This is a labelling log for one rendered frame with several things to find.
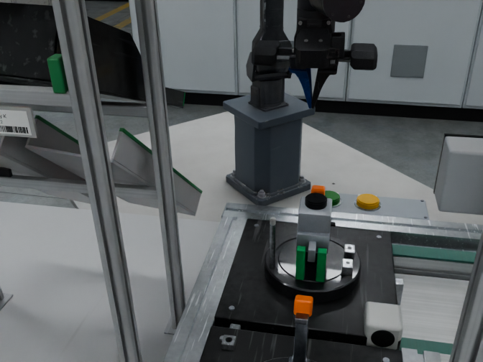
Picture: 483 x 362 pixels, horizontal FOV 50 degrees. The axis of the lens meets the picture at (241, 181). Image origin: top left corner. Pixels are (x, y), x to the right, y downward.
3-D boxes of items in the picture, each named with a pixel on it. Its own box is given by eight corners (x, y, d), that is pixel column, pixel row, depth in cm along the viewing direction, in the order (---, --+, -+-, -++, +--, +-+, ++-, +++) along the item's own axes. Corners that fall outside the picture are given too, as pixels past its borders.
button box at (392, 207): (309, 216, 102) (310, 189, 99) (420, 226, 98) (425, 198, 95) (306, 236, 96) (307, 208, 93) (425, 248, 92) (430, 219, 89)
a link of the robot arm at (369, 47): (257, 2, 80) (250, 10, 75) (381, 4, 77) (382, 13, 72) (257, 54, 84) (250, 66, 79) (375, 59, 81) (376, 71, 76)
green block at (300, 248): (296, 274, 73) (297, 245, 71) (304, 274, 73) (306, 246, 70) (295, 279, 72) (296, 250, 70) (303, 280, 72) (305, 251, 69)
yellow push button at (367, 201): (356, 201, 97) (356, 192, 96) (378, 203, 96) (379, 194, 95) (356, 212, 93) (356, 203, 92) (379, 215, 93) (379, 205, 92)
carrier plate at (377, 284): (246, 228, 90) (246, 217, 89) (389, 240, 86) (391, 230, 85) (214, 327, 70) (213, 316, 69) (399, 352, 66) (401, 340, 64)
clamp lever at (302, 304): (291, 357, 59) (295, 293, 58) (308, 360, 59) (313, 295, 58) (287, 372, 56) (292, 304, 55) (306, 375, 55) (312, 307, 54)
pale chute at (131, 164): (128, 202, 91) (135, 178, 92) (195, 216, 87) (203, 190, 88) (23, 146, 65) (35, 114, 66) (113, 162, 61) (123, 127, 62)
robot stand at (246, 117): (274, 164, 130) (275, 87, 120) (312, 189, 119) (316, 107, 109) (224, 181, 123) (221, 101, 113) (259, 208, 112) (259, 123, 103)
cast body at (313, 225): (300, 225, 77) (302, 184, 74) (330, 228, 76) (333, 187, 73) (294, 260, 70) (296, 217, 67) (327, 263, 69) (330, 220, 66)
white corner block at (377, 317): (362, 322, 70) (365, 299, 68) (397, 326, 69) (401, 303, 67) (362, 348, 66) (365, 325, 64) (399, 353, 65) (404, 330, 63)
